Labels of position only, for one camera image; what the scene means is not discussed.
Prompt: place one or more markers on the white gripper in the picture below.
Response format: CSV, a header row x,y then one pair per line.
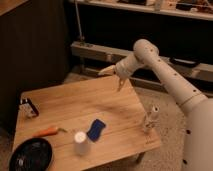
x,y
124,69

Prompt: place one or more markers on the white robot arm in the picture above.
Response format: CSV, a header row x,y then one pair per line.
x,y
198,142

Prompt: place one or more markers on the blue eraser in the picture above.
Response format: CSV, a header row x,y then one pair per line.
x,y
95,130

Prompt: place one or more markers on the metal vertical pole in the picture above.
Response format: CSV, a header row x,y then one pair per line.
x,y
81,37

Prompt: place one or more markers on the orange carrot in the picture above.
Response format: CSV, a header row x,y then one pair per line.
x,y
53,130

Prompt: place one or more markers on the black white small box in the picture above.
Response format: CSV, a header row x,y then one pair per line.
x,y
28,108

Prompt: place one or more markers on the cluttered upper shelf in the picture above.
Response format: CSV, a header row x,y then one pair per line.
x,y
155,8

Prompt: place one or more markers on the black round plate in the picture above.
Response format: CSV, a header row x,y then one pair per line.
x,y
34,154

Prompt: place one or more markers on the black case handle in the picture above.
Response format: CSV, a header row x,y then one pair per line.
x,y
184,63

